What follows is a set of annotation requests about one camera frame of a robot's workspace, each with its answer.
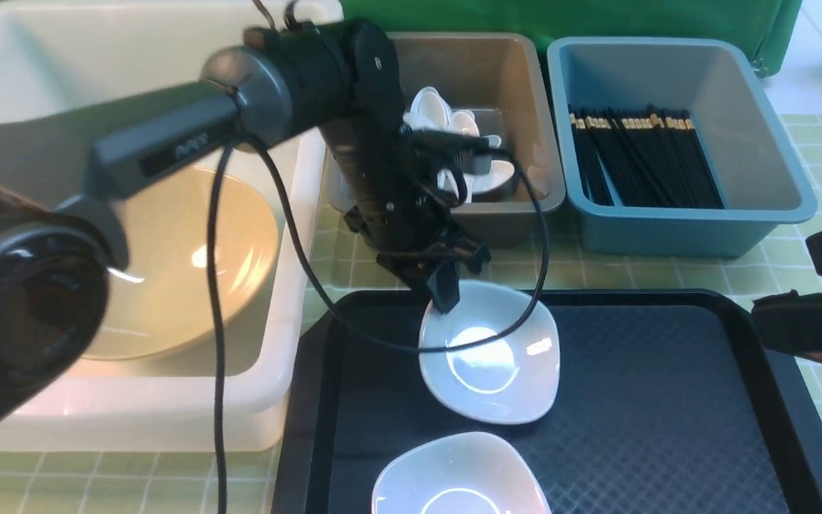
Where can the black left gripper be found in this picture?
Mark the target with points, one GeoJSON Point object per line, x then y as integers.
{"type": "Point", "coordinates": [415, 238]}

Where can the white square dish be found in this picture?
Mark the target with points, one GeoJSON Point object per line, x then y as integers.
{"type": "Point", "coordinates": [513, 380]}
{"type": "Point", "coordinates": [473, 472]}

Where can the tan noodle bowl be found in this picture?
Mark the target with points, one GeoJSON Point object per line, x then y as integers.
{"type": "Point", "coordinates": [160, 304]}

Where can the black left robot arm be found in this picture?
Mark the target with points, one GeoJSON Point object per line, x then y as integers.
{"type": "Point", "coordinates": [64, 176]}

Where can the blue plastic bin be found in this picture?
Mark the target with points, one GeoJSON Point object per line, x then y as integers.
{"type": "Point", "coordinates": [756, 169]}

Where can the pile of white spoons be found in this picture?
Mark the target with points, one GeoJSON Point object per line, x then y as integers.
{"type": "Point", "coordinates": [486, 178]}

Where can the black serving tray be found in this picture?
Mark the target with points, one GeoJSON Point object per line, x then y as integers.
{"type": "Point", "coordinates": [667, 403]}

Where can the bundle of black chopsticks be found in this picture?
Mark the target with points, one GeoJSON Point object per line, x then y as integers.
{"type": "Point", "coordinates": [650, 158]}

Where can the brown plastic bin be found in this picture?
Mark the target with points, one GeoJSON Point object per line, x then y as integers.
{"type": "Point", "coordinates": [498, 77]}

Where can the large white plastic tub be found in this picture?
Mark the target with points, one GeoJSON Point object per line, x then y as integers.
{"type": "Point", "coordinates": [55, 55]}

